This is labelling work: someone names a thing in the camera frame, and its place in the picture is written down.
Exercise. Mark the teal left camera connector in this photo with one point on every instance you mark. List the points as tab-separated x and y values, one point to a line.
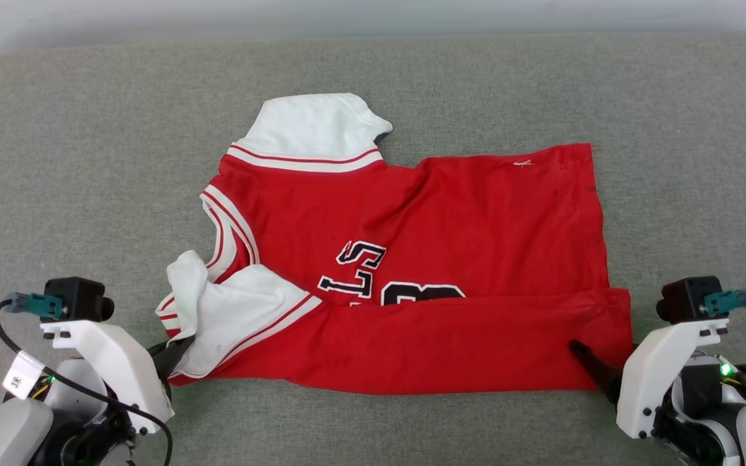
33	304

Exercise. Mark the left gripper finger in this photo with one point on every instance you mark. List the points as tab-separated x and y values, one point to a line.
169	356

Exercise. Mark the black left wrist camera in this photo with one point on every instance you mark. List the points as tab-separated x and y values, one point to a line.
78	298

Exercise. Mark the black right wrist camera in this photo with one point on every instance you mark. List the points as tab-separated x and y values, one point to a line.
687	299

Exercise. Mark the teal camera connector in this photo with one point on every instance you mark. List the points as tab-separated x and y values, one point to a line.
33	304
729	301

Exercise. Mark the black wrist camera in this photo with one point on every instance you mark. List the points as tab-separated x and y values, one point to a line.
78	298
687	299

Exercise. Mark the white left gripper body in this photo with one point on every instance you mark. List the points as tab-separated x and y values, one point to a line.
120	369

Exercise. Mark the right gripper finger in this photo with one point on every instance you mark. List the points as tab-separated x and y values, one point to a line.
599	372

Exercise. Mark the teal right camera connector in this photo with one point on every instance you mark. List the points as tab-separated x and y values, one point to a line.
729	301

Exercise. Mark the grey fabric sofa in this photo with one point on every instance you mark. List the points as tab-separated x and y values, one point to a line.
88	162

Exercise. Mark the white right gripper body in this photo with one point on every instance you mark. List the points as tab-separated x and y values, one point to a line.
648	382

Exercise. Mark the red white basketball jersey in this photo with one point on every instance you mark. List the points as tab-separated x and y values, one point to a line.
444	213

